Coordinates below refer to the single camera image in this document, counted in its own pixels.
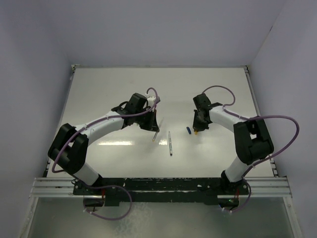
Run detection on aluminium frame rail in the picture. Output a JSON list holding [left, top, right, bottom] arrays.
[[30, 177, 292, 198]]

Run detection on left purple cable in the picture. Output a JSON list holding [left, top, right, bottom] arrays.
[[51, 87, 159, 220]]

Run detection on blue marker pen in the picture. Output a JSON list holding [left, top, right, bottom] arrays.
[[168, 131, 173, 156]]

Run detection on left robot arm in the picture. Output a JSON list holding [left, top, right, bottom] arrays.
[[48, 93, 160, 194]]

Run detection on purple cable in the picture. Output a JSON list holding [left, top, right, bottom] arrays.
[[51, 87, 159, 220], [202, 85, 300, 214]]

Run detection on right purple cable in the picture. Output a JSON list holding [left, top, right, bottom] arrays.
[[202, 85, 300, 214]]

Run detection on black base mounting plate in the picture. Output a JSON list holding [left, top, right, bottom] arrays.
[[72, 178, 249, 206]]

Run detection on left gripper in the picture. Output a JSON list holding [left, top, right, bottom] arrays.
[[134, 108, 159, 132]]

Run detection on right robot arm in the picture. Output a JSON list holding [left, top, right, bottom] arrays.
[[193, 93, 274, 194]]

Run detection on yellow marker pen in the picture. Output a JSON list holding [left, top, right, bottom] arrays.
[[152, 117, 165, 142]]

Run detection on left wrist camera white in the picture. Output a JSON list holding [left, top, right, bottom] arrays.
[[146, 95, 160, 107]]

